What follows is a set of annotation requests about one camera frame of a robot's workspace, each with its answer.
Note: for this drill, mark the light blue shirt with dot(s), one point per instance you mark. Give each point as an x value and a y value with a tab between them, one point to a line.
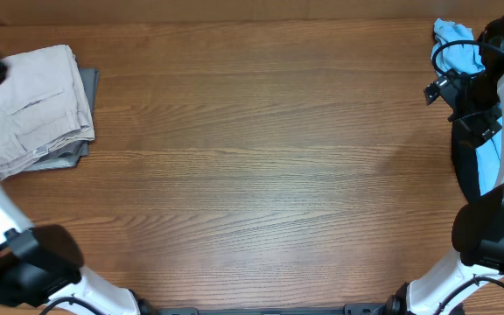
482	58

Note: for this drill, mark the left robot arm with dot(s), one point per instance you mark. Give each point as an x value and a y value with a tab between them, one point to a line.
42	266

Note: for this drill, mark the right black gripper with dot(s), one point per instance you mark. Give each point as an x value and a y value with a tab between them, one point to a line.
447	88

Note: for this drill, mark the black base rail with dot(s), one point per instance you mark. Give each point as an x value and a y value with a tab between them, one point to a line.
347	309

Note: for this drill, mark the black garment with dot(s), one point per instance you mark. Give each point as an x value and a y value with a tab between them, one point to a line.
464	160

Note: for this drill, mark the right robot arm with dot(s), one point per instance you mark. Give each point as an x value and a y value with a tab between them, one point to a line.
476	259

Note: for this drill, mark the beige cotton shorts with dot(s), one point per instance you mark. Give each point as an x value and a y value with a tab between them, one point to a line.
43	107

